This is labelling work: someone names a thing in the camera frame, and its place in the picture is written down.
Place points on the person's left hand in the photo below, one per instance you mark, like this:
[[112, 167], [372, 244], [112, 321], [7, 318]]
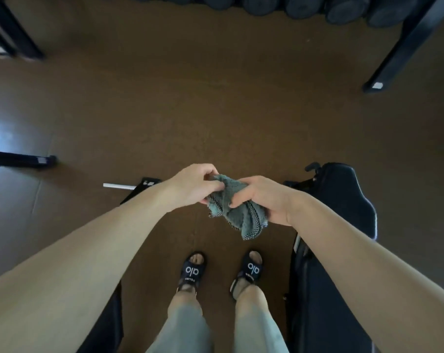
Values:
[[190, 187]]

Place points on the person's right hand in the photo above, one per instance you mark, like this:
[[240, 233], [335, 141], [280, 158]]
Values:
[[271, 200]]

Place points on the person's right thumb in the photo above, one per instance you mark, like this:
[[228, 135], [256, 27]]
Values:
[[244, 201]]

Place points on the person's left thumb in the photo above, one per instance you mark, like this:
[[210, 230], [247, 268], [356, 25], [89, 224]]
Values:
[[211, 186]]

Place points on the grey-green cleaning cloth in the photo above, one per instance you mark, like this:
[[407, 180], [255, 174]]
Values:
[[240, 216]]

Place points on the person's right forearm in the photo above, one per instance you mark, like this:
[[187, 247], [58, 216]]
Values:
[[368, 275]]

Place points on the person's left forearm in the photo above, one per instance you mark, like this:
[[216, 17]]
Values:
[[82, 253]]

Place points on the black slide sandal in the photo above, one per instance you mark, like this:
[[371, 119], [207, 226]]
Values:
[[193, 271], [252, 270]]

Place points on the white metal rod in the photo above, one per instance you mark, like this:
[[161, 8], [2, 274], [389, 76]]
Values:
[[119, 186]]

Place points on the person's right leg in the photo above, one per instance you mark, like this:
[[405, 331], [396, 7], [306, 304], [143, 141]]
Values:
[[256, 323]]

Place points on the person's leg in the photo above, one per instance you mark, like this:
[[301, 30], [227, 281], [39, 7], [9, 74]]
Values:
[[183, 323], [256, 323]]

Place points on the black padded weight bench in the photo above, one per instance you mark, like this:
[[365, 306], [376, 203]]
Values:
[[328, 301]]

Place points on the person's left leg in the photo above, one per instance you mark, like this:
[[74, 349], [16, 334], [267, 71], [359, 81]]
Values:
[[183, 323]]

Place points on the black floor bar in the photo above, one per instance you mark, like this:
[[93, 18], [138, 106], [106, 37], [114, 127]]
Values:
[[20, 160]]

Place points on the row of black dumbbells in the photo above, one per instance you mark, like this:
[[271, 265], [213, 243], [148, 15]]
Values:
[[302, 5]]

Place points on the black bench base bracket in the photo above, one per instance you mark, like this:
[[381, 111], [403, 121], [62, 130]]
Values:
[[143, 185]]

